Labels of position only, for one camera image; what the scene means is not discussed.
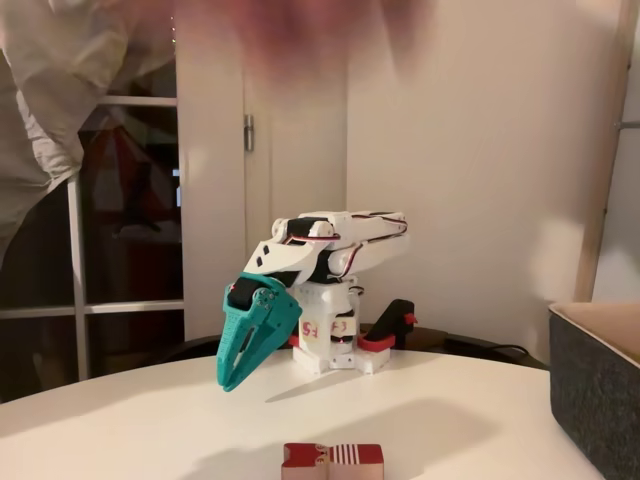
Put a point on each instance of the blurred person's hand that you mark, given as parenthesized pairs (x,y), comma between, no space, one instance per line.
(320,25)

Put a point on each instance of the white framed glass door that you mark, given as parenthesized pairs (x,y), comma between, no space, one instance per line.
(210,200)

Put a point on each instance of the light wooden post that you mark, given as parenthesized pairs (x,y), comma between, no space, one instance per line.
(600,200)

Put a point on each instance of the black clamp with red pad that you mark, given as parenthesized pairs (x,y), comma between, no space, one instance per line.
(392,320)

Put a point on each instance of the beige curtain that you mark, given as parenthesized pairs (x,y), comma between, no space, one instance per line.
(45,100)

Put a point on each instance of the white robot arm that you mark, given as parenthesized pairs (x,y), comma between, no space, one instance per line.
(370,240)

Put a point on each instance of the metal shelf bracket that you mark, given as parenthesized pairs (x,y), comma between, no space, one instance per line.
(627,124)

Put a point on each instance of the grey felt box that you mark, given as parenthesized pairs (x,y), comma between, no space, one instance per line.
(595,400)

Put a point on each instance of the red striped wooden block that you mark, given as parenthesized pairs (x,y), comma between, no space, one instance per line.
(330,460)

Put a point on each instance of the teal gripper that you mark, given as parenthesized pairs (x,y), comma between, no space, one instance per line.
(276,314)

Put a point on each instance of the metal door hinge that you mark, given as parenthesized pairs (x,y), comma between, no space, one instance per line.
(248,132)

